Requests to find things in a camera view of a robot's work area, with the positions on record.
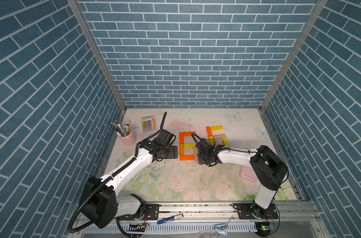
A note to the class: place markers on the natural wood block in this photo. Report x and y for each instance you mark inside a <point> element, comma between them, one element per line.
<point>195,154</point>
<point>220,136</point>

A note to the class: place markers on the green led circuit board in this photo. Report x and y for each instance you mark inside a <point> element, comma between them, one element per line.
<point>263,229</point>

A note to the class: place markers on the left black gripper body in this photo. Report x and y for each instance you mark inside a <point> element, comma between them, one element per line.
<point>169,152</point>

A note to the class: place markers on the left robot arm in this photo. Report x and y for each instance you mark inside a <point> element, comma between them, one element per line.
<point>99,203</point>

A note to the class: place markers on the blue screwdriver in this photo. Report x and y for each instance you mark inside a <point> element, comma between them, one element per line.
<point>169,219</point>

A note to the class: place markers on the aluminium front rail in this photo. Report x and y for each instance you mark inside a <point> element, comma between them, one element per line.
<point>289,211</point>

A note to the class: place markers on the blue white tape dispenser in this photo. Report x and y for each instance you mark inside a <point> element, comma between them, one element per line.
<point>221,229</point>

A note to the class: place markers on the amber orange block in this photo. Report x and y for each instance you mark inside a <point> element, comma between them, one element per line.
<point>181,149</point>

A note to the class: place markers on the highlighter marker pack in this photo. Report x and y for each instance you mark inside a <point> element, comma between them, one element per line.
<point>148,124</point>

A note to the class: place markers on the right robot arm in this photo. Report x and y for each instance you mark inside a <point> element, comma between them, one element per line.
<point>270,170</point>

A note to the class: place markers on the pink pen holder cup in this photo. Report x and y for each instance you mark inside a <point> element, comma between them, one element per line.
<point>125,133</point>

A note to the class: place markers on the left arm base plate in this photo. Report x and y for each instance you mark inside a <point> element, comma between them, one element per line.
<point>148,212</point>

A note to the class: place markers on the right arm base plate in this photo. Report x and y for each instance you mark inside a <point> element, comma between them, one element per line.
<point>247,211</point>

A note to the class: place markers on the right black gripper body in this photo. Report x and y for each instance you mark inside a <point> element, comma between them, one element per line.
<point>203,159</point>

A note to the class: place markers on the yellow block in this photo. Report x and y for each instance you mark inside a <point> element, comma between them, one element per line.
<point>216,128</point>
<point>211,140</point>
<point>225,141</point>
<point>189,145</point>

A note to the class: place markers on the pink plastic tray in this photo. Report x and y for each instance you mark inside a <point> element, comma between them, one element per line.
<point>248,174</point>

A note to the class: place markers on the orange block top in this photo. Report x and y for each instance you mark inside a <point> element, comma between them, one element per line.
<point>209,132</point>

